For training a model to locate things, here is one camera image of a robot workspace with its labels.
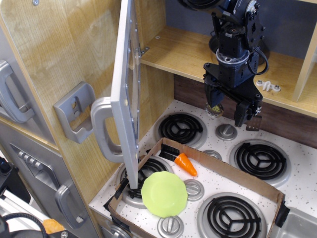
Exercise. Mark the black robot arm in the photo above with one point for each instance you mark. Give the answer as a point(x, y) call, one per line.
point(238, 30)

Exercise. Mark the grey oven knob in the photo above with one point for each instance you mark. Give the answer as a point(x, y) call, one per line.
point(118, 232)

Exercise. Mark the white plastic door latch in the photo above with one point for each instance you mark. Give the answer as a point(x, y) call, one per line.
point(267, 86)

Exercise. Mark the grey back stove knob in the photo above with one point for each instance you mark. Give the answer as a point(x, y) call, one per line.
point(226, 132)

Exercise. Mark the grey wall phone holder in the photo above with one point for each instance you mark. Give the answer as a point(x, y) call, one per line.
point(71, 106)

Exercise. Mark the stove burner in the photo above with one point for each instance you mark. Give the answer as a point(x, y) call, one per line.
point(133, 197)
point(183, 128)
point(262, 159)
point(230, 215)

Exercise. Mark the steel sink basin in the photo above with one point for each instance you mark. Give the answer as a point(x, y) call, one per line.
point(293, 223)

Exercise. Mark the grey upper fridge handle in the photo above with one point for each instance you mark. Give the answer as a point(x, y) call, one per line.
point(9, 108)

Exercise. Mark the front right stove burner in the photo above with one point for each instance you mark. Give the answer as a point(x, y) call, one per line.
point(230, 215)

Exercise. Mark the grey centre stove knob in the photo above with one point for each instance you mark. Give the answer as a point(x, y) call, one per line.
point(195, 190)

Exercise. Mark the back right stove burner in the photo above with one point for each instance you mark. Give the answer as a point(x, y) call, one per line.
point(262, 159)

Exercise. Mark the green plastic plate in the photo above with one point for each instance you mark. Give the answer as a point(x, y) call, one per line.
point(164, 194)

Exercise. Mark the hanging round toy strainer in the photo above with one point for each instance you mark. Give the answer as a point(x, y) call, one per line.
point(216, 111)

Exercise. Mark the orange cloth piece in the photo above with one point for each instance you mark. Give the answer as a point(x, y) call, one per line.
point(52, 226)

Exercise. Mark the grey small middle knob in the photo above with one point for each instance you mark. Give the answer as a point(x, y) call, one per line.
point(214, 154)

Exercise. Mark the grey stove knob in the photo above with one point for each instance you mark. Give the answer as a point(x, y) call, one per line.
point(170, 227)
point(195, 190)
point(226, 132)

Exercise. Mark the grey ice dispenser panel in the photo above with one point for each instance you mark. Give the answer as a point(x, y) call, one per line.
point(42, 172)

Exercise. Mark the grey fridge handle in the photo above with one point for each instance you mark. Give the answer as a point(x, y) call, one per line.
point(9, 108)
point(60, 197)

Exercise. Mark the steel pot with handles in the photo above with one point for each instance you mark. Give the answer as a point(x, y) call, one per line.
point(213, 45)

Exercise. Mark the brown cardboard frame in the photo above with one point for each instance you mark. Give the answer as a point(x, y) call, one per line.
point(216, 177)

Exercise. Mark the back left stove burner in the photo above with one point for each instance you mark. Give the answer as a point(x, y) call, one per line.
point(183, 128)

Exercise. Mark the metal door hinge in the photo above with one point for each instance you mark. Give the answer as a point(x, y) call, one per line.
point(144, 50)

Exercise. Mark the grey lower fridge handle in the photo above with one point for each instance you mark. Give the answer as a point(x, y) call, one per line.
point(60, 197)

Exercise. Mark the grey toy microwave door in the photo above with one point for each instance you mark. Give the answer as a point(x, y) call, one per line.
point(116, 119)

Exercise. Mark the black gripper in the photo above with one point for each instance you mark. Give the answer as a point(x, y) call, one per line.
point(233, 77)

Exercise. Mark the front left stove burner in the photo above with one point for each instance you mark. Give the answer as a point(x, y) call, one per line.
point(133, 197)

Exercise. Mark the grey front stove knob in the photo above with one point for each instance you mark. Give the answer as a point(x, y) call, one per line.
point(170, 227)

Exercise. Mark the orange toy carrot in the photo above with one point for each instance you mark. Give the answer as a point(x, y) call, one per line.
point(184, 163)

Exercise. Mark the hanging toy spatula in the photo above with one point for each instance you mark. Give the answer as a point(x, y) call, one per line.
point(254, 124)

